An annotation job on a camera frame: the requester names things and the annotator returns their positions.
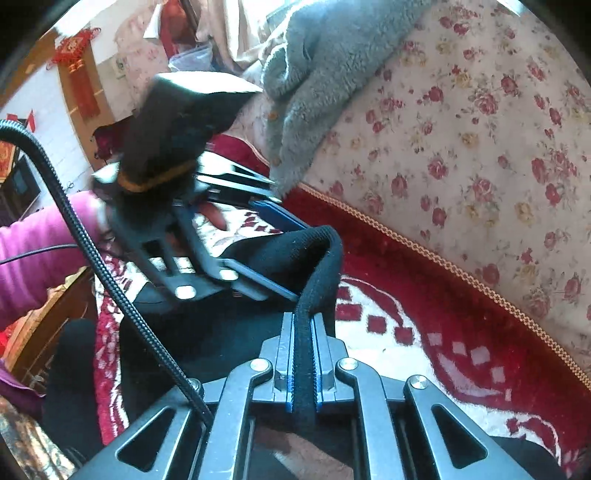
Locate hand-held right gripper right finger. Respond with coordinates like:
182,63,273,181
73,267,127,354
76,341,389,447
312,314,532,480

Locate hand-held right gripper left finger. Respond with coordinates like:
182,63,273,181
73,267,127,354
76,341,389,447
78,314,296,480

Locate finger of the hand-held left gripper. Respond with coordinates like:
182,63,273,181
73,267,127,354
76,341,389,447
134,210,298,302
196,159,310,232

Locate black pants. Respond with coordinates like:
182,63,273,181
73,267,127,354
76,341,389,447
117,225,566,480

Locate person's left forearm pink sleeve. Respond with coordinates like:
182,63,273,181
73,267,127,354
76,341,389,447
0,191,109,326

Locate person's left hand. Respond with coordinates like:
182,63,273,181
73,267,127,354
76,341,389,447
198,205,228,232

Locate faded floral cloth cover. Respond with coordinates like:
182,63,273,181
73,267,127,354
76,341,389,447
113,9,185,121

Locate clear plastic bag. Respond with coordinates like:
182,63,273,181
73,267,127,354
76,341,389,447
168,44,213,75

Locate wooden door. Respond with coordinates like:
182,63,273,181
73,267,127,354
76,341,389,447
34,28,123,167

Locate red hanging garment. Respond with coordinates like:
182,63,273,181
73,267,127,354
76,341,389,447
159,0,186,56

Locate beige curtain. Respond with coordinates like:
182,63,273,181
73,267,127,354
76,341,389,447
196,0,296,79

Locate red and white plush blanket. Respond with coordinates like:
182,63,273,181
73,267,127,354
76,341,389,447
92,124,587,480

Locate grey fleece garment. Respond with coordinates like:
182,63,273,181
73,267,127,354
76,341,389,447
261,0,444,195

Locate black television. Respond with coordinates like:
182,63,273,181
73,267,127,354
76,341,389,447
0,154,40,224

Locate cream floral quilt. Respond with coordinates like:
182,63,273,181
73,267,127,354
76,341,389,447
245,0,591,384

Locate wooden cabinet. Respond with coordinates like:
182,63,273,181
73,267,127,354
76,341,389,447
9,268,95,393

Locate person's black trouser leg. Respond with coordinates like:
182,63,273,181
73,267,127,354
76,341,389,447
41,318,121,467

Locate person's purple clothing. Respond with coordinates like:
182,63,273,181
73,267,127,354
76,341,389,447
0,357,44,418

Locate red knot wall decoration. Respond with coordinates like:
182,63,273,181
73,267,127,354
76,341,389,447
46,27,102,118

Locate black braided cable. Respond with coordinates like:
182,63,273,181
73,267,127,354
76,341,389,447
0,119,215,428

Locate thin black cable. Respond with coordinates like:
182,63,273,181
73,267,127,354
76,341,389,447
0,246,90,265

